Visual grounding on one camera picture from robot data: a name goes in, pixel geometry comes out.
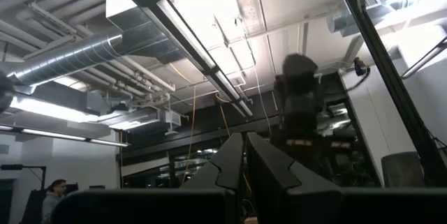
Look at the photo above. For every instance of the black diagonal frame pole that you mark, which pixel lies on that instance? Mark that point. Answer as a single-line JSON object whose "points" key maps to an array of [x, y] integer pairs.
{"points": [[387, 77]]}

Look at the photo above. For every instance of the black overhead camera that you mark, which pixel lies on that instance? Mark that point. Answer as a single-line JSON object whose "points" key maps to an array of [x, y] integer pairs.
{"points": [[359, 67]]}

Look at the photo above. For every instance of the person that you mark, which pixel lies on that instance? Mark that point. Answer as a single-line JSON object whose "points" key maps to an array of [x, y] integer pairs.
{"points": [[52, 199]]}

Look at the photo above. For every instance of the round metal ventilation duct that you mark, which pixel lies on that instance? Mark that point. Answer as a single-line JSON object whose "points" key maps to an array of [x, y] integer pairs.
{"points": [[66, 60]]}

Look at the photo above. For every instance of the white ceiling air vent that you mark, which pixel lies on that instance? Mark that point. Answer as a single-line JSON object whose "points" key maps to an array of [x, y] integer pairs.
{"points": [[172, 118]]}

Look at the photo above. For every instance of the long black rail light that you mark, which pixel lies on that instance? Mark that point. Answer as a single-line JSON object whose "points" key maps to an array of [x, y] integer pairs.
{"points": [[195, 49]]}

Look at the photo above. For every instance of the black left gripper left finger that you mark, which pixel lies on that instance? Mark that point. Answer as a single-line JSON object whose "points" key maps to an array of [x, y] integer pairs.
{"points": [[227, 168]]}

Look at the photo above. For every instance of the grey office chair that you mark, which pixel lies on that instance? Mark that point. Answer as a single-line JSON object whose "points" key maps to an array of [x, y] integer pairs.
{"points": [[401, 170]]}

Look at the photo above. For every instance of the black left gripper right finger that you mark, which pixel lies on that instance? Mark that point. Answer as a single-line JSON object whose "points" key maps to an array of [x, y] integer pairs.
{"points": [[269, 168]]}

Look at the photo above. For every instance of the rectangular metal ventilation duct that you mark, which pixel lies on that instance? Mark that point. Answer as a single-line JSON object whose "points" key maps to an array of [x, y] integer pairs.
{"points": [[143, 30]]}

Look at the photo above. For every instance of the wide fluorescent ceiling light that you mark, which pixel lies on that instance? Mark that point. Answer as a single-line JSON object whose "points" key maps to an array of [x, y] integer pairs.
{"points": [[52, 110]]}

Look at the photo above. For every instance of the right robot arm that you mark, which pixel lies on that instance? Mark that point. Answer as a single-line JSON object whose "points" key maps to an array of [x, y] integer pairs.
{"points": [[300, 105]]}

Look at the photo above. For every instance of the thin strip ceiling light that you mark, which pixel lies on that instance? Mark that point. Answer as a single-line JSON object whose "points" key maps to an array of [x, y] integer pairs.
{"points": [[56, 135]]}

